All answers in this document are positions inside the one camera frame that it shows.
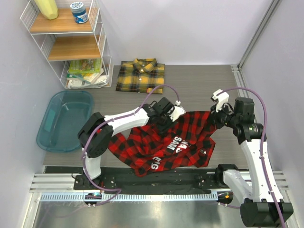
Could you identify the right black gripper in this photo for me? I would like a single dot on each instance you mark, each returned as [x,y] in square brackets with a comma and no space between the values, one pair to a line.
[215,116]

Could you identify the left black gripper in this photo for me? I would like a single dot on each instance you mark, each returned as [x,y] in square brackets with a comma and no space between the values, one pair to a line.
[161,128]

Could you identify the red black plaid shirt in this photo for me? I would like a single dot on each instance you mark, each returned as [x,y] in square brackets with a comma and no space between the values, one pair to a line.
[188,143]

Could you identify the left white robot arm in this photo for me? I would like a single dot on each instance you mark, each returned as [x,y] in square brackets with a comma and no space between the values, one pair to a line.
[95,135]

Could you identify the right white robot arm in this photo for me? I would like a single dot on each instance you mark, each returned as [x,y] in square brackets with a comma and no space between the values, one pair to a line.
[261,202]

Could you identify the stack of books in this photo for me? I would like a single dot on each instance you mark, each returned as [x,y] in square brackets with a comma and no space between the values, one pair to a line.
[86,73]

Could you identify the folded yellow plaid shirt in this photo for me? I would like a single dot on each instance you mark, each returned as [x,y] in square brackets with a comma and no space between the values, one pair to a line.
[140,75]

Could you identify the teal plastic bin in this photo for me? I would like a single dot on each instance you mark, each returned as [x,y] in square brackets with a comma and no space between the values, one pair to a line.
[65,115]

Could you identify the blue white jar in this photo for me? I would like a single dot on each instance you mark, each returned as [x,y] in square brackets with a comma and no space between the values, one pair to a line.
[79,12]

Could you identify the yellow bottle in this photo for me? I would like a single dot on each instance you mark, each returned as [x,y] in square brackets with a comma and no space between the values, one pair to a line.
[48,8]

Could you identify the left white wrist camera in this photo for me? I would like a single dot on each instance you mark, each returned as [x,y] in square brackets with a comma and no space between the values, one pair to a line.
[176,111]

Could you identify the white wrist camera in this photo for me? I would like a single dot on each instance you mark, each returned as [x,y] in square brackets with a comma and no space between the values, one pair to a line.
[219,97]
[176,111]

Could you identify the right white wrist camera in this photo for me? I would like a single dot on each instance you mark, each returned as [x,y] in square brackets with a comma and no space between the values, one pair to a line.
[219,97]

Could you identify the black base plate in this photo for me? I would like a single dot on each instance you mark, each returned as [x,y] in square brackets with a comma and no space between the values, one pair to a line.
[174,182]

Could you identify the white wire wooden shelf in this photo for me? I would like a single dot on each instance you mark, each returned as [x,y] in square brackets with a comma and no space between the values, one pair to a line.
[62,40]

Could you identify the white slotted cable duct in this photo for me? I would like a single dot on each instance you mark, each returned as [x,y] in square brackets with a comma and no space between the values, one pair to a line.
[94,196]

